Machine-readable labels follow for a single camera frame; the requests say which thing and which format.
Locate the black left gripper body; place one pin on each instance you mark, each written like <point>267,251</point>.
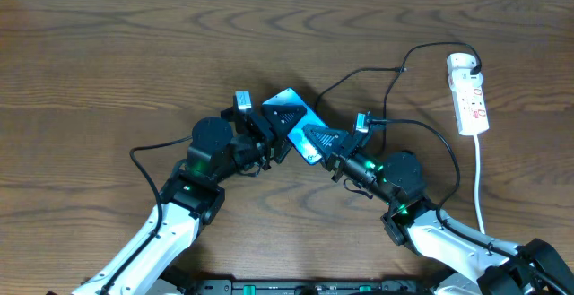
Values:
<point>267,136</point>

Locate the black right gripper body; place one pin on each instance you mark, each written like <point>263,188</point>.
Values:
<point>339,152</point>

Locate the blue Samsung Galaxy smartphone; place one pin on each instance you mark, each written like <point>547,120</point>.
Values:
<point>296,137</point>

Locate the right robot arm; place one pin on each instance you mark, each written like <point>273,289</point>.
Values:
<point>414,221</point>

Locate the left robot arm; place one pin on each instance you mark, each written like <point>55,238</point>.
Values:
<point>187,203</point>

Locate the white charger adapter plug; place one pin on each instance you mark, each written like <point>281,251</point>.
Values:
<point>461,61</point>

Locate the white power strip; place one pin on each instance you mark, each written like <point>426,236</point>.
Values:
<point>469,104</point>

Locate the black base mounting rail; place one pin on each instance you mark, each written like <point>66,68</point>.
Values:
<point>228,287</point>

